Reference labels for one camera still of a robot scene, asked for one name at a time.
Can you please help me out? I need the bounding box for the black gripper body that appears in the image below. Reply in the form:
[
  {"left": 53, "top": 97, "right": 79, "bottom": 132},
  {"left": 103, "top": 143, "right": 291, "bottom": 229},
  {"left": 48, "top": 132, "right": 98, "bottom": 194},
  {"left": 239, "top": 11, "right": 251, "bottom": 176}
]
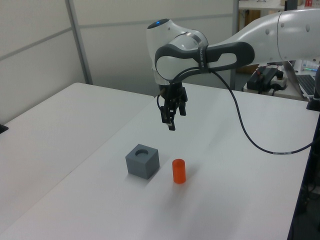
[{"left": 158, "top": 83, "right": 188, "bottom": 104}]

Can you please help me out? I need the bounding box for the orange cylinder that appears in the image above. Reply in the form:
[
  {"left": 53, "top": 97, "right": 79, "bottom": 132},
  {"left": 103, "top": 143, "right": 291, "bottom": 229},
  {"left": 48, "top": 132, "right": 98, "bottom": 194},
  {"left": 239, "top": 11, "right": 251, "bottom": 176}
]
[{"left": 171, "top": 158, "right": 187, "bottom": 185}]

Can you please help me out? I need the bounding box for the grey block with round hole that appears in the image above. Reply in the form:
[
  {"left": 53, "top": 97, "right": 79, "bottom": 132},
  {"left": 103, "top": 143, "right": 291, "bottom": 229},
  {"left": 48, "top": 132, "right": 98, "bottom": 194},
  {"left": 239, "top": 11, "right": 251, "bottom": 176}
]
[{"left": 124, "top": 143, "right": 160, "bottom": 180}]

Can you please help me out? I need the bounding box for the black power supply box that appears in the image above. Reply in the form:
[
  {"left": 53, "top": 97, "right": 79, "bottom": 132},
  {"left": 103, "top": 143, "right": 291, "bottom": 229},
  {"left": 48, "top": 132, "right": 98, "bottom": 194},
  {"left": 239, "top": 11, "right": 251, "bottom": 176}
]
[{"left": 246, "top": 66, "right": 284, "bottom": 95}]

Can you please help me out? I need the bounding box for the white emergency stop box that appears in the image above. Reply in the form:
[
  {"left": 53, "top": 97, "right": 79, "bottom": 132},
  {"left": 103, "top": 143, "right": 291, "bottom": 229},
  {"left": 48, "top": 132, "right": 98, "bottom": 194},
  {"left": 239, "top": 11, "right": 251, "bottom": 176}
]
[{"left": 270, "top": 74, "right": 287, "bottom": 91}]

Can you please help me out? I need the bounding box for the silver laptop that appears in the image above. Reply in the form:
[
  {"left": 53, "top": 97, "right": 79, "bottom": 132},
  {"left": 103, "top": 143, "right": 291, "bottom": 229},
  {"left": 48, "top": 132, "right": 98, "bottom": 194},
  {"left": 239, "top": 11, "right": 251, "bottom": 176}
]
[{"left": 281, "top": 59, "right": 318, "bottom": 98}]

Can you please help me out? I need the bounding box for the black clamp on table edge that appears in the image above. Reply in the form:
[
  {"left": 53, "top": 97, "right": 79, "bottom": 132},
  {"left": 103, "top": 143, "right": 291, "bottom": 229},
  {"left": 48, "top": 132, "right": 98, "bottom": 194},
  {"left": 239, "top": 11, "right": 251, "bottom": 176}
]
[{"left": 305, "top": 96, "right": 320, "bottom": 111}]

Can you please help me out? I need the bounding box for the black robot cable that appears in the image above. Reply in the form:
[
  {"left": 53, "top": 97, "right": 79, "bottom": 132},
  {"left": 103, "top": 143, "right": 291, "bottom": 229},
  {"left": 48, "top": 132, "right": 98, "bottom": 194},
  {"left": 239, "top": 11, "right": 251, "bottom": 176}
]
[{"left": 172, "top": 66, "right": 314, "bottom": 156}]

